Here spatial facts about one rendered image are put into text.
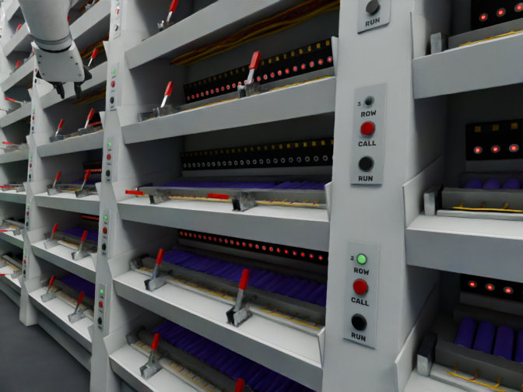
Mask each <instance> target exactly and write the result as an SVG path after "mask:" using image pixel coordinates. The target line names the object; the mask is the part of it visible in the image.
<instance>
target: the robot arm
mask: <svg viewBox="0 0 523 392"><path fill-rule="evenodd" d="M77 1H78V0H18V2H19V6H20V8H21V10H22V13H23V16H24V19H25V20H26V24H27V26H28V29H29V31H30V32H29V33H28V37H29V38H30V39H33V52H34V56H35V59H36V62H37V67H38V69H37V72H36V77H37V78H39V79H43V80H45V81H46V82H49V83H50V84H52V85H53V87H54V88H56V90H57V93H58V94H60V96H61V98H62V99H64V98H65V91H64V88H63V85H62V83H61V82H74V90H75V94H76V97H77V99H80V94H82V90H81V85H82V84H83V83H84V82H85V81H87V80H89V79H91V78H92V74H91V73H90V72H89V71H88V70H87V69H86V68H85V67H84V66H83V63H82V59H81V57H80V54H79V51H78V49H77V47H76V45H75V43H74V41H73V40H72V35H71V31H70V29H69V25H68V11H69V10H70V8H71V7H73V6H74V4H75V3H77Z"/></svg>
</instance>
